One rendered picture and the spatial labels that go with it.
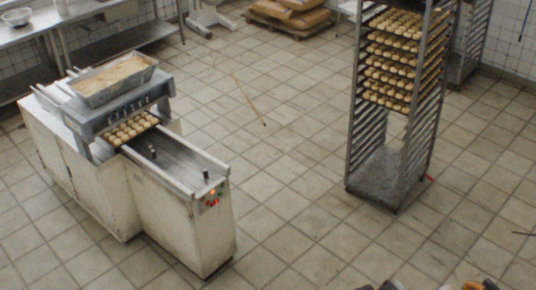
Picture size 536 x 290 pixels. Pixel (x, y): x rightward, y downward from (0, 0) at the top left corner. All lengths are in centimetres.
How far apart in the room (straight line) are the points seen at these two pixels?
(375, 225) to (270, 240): 83
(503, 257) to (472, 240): 26
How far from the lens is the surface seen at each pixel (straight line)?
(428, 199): 407
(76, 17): 557
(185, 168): 299
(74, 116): 309
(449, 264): 365
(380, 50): 321
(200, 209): 285
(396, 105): 332
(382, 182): 392
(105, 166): 322
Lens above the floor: 274
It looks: 37 degrees down
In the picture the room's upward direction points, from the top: 2 degrees counter-clockwise
